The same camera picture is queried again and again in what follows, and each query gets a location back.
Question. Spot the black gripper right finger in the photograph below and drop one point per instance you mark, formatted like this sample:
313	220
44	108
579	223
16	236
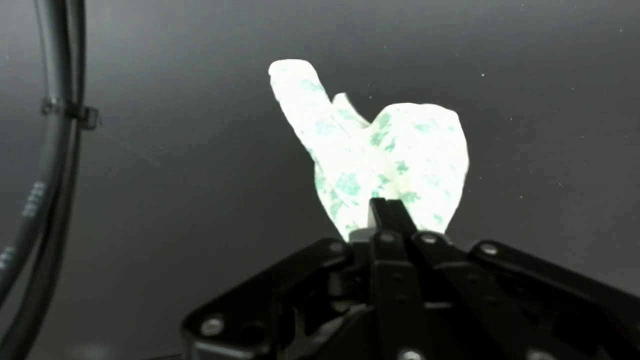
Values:
483	319

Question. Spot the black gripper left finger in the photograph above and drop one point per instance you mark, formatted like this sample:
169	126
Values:
394	289

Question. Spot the white green patterned towel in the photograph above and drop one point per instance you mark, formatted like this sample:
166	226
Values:
414	152

